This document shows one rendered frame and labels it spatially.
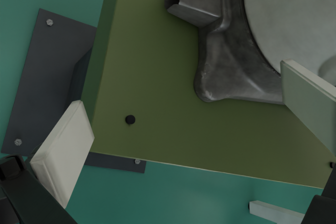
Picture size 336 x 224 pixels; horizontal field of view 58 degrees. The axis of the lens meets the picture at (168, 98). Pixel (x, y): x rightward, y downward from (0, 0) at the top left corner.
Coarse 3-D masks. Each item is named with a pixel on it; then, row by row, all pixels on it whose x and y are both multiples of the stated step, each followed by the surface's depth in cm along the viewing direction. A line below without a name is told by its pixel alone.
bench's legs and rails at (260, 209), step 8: (256, 200) 135; (248, 208) 134; (256, 208) 129; (264, 208) 125; (272, 208) 122; (280, 208) 121; (264, 216) 125; (272, 216) 121; (280, 216) 118; (288, 216) 114; (296, 216) 111
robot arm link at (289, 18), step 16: (256, 0) 26; (272, 0) 24; (288, 0) 23; (304, 0) 22; (320, 0) 21; (256, 16) 26; (272, 16) 25; (288, 16) 24; (304, 16) 23; (320, 16) 22; (256, 32) 27; (272, 32) 25; (288, 32) 24; (304, 32) 23; (320, 32) 22; (272, 48) 26; (288, 48) 25; (304, 48) 24; (320, 48) 23; (272, 64) 28; (304, 64) 26; (320, 64) 25
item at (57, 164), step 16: (64, 112) 18; (80, 112) 19; (64, 128) 16; (80, 128) 18; (48, 144) 14; (64, 144) 16; (80, 144) 18; (32, 160) 13; (48, 160) 14; (64, 160) 15; (80, 160) 17; (48, 176) 14; (64, 176) 15; (64, 192) 15; (64, 208) 15
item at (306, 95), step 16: (288, 64) 18; (288, 80) 18; (304, 80) 16; (320, 80) 15; (288, 96) 19; (304, 96) 16; (320, 96) 14; (304, 112) 17; (320, 112) 15; (320, 128) 15
